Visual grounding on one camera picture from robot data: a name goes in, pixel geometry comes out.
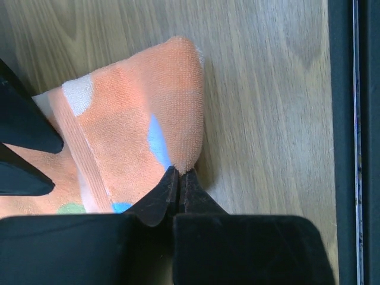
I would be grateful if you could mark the orange polka dot towel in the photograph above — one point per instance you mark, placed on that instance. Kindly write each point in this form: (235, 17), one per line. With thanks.
(123, 125)

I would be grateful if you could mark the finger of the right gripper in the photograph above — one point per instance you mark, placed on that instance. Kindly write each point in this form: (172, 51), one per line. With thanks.
(23, 124)
(20, 178)

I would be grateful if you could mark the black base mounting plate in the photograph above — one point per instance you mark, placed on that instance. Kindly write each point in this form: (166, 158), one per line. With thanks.
(354, 58)

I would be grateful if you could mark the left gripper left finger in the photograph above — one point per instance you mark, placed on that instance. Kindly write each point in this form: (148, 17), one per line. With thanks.
(128, 248)

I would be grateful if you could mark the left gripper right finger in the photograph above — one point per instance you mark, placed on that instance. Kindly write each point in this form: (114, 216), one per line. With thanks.
(213, 247)

